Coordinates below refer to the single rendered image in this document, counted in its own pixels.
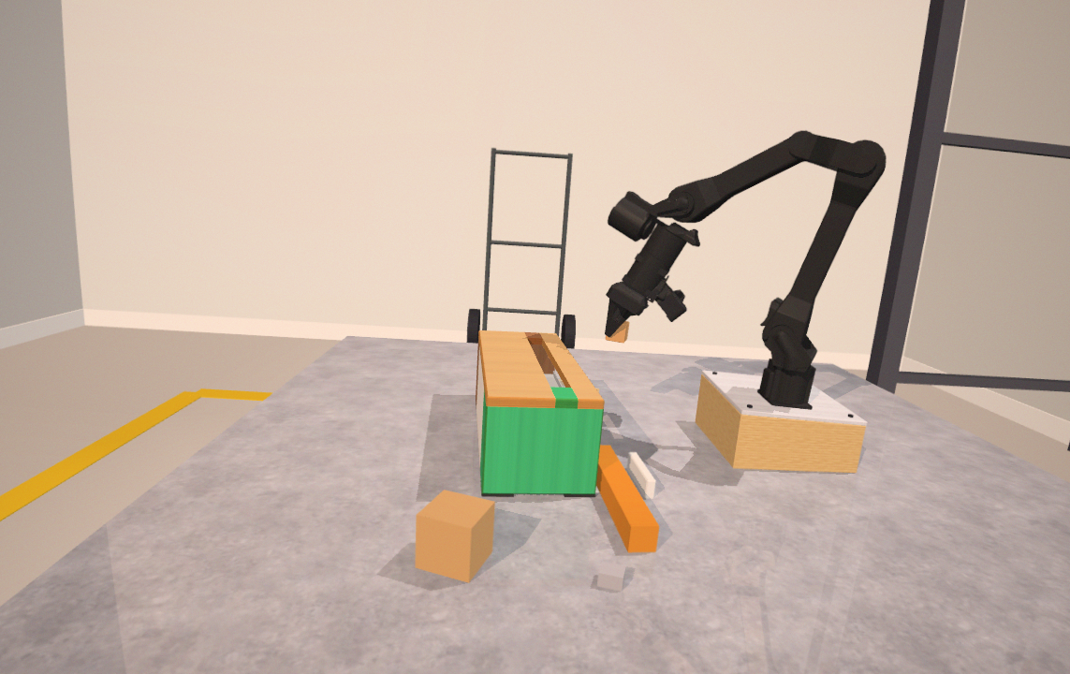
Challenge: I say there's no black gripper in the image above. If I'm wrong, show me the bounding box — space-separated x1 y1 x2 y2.
605 247 672 337

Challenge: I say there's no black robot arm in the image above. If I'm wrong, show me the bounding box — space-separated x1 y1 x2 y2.
608 131 887 410

